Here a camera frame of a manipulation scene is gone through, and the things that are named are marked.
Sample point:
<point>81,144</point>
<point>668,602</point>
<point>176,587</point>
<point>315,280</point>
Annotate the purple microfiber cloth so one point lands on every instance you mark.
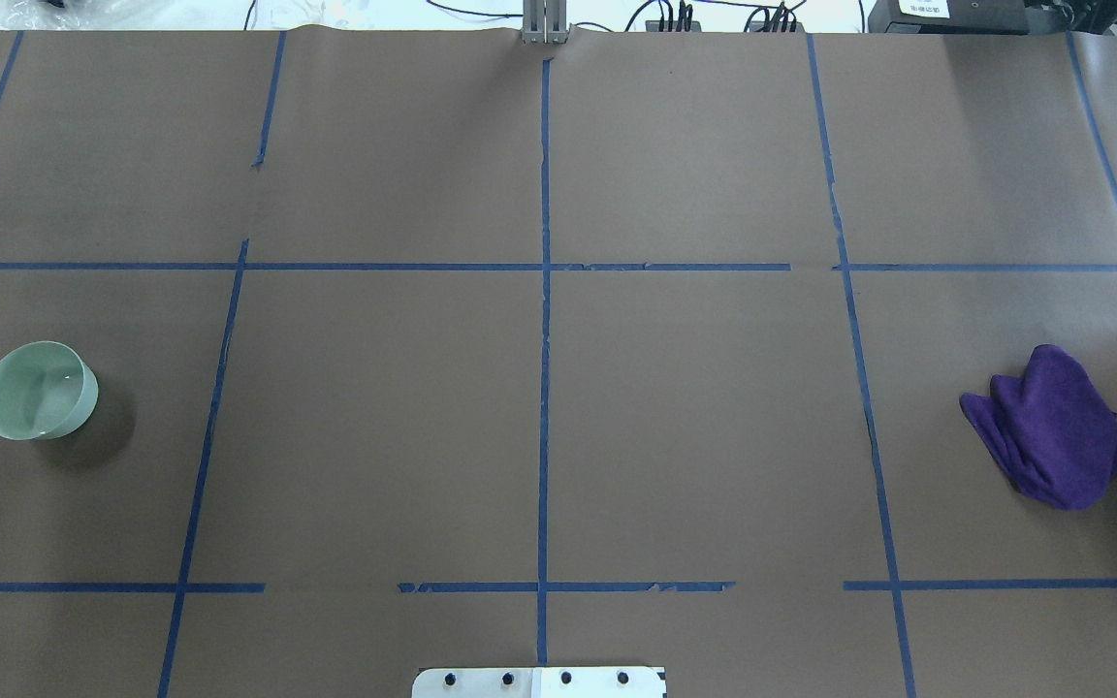
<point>1049,430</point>

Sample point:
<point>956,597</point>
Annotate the black device box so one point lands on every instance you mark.
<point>948,17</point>

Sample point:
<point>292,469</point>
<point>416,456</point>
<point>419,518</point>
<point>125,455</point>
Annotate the black power strip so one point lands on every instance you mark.
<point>787,24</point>

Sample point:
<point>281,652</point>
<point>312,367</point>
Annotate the pale green ceramic bowl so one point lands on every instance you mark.
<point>47,391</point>

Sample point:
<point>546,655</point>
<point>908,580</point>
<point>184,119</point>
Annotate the aluminium frame post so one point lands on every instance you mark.
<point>545,22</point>

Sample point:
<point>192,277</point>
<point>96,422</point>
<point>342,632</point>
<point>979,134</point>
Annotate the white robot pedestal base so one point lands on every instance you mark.
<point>570,681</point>

